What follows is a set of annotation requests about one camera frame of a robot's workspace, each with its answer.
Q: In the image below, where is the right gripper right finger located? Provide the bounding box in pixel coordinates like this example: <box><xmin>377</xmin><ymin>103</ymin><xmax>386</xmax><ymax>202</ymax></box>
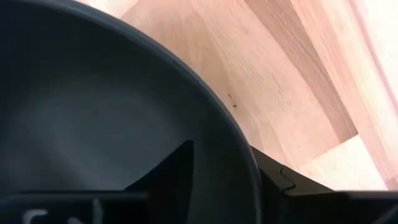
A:
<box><xmin>250</xmin><ymin>146</ymin><xmax>333</xmax><ymax>224</ymax></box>

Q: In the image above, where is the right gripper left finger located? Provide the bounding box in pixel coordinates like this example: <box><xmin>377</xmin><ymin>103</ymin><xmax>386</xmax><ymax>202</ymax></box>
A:
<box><xmin>124</xmin><ymin>139</ymin><xmax>195</xmax><ymax>224</ymax></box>

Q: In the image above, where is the black bowl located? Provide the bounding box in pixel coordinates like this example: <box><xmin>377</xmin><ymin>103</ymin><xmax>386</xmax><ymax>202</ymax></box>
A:
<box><xmin>0</xmin><ymin>0</ymin><xmax>262</xmax><ymax>224</ymax></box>

